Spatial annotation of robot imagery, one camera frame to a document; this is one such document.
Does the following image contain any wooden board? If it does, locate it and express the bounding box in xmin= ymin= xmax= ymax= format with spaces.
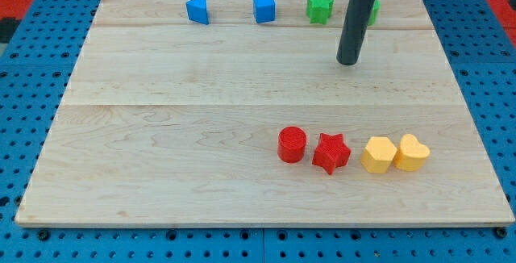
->
xmin=15 ymin=0 xmax=514 ymax=228

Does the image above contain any blue cube block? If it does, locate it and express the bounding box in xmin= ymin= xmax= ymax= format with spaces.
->
xmin=252 ymin=0 xmax=276 ymax=23

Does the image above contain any red cylinder block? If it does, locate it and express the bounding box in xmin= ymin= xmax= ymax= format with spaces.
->
xmin=277 ymin=126 xmax=307 ymax=163

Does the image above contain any red star block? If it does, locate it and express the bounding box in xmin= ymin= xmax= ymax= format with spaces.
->
xmin=312 ymin=133 xmax=352 ymax=175

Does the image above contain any blue triangular prism block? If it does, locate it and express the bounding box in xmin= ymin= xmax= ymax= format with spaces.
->
xmin=185 ymin=0 xmax=210 ymax=25

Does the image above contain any yellow hexagon block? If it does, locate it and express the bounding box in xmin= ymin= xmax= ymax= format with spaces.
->
xmin=360 ymin=136 xmax=397 ymax=173

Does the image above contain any green star block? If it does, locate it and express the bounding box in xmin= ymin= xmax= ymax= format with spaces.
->
xmin=306 ymin=0 xmax=334 ymax=24

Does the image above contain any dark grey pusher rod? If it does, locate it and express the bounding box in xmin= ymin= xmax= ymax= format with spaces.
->
xmin=336 ymin=0 xmax=375 ymax=65

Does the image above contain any green block behind rod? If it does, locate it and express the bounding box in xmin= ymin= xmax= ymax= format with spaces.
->
xmin=368 ymin=0 xmax=381 ymax=26

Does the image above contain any yellow heart block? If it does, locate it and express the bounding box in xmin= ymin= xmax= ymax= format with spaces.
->
xmin=393 ymin=134 xmax=431 ymax=172

